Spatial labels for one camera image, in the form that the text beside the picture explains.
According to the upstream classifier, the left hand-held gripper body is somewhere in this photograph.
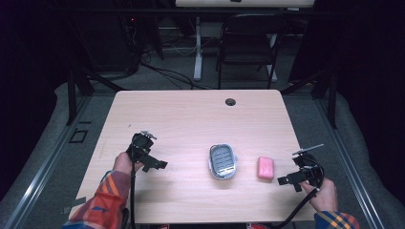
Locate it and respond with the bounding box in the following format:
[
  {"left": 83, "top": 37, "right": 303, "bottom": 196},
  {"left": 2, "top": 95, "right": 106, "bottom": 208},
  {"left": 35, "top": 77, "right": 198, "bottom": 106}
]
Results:
[{"left": 126, "top": 130, "right": 158, "bottom": 164}]

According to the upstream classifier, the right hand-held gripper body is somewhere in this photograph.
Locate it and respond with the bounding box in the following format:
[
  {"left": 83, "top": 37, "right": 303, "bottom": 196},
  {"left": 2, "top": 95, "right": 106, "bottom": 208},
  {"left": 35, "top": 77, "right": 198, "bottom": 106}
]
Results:
[{"left": 291, "top": 143, "right": 326, "bottom": 188}]

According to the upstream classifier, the person's left hand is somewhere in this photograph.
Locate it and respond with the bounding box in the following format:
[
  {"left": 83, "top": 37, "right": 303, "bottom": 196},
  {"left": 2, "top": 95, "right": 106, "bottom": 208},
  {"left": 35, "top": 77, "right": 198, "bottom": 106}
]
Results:
[{"left": 113, "top": 151, "right": 144, "bottom": 177}]

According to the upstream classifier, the person's right hand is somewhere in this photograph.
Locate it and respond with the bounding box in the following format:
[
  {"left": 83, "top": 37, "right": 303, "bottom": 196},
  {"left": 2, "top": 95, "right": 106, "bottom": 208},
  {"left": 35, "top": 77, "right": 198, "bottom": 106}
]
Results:
[{"left": 300, "top": 177, "right": 339, "bottom": 213}]

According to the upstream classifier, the pink soap bar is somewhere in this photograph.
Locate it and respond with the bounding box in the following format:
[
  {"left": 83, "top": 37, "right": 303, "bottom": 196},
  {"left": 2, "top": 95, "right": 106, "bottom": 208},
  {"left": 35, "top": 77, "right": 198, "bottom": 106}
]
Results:
[{"left": 256, "top": 156, "right": 276, "bottom": 181}]

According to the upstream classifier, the grey soap dish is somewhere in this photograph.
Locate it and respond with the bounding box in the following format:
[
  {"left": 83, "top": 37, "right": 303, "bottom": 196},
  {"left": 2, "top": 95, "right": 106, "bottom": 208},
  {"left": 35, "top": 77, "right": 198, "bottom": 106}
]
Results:
[{"left": 207, "top": 143, "right": 239, "bottom": 181}]

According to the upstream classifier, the black metal stand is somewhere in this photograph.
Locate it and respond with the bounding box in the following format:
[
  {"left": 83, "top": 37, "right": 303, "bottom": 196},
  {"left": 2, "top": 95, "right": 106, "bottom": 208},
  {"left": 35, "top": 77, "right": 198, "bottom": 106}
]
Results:
[
  {"left": 279, "top": 67, "right": 339, "bottom": 130},
  {"left": 64, "top": 67, "right": 126, "bottom": 127}
]

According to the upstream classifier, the white desk with legs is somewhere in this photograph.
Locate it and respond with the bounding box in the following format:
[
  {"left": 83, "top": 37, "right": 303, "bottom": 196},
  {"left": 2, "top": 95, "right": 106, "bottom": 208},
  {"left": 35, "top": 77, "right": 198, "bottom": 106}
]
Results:
[{"left": 175, "top": 0, "right": 316, "bottom": 83}]

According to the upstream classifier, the dark computer tower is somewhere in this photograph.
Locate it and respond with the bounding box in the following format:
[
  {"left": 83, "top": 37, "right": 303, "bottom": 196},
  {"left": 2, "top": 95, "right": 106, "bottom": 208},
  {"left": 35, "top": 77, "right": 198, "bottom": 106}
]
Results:
[{"left": 90, "top": 12, "right": 151, "bottom": 73}]

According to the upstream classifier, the black folding chair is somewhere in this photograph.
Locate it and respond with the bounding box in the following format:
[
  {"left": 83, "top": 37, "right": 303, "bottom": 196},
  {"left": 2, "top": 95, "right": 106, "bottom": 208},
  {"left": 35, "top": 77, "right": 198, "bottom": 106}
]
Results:
[{"left": 217, "top": 13, "right": 289, "bottom": 91}]

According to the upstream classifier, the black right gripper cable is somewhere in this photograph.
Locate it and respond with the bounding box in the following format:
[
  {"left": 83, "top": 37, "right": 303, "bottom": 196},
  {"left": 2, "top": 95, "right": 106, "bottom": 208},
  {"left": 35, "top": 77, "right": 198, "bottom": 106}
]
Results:
[{"left": 269, "top": 187, "right": 321, "bottom": 229}]

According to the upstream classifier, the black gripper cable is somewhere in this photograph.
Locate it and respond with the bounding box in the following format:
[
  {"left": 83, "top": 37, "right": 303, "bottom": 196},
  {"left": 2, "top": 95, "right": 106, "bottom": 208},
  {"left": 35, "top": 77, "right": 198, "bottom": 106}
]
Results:
[
  {"left": 269, "top": 187, "right": 321, "bottom": 229},
  {"left": 129, "top": 159, "right": 138, "bottom": 229}
]

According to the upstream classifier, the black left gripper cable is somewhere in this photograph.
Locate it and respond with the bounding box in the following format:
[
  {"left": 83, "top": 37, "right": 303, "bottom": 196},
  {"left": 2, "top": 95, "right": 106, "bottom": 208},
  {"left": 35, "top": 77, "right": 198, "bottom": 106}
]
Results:
[{"left": 129, "top": 159, "right": 138, "bottom": 229}]

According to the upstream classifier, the aluminium floor rail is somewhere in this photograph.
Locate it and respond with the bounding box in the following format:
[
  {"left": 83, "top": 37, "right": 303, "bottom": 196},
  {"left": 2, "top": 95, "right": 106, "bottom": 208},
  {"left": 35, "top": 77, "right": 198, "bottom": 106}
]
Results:
[
  {"left": 313, "top": 94, "right": 388, "bottom": 229},
  {"left": 2, "top": 94, "right": 94, "bottom": 229}
]

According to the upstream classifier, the bundle of floor cables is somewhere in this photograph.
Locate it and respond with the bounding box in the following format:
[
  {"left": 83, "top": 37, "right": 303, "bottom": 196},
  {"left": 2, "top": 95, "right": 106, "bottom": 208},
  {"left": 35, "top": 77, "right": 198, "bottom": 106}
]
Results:
[{"left": 137, "top": 37, "right": 213, "bottom": 91}]

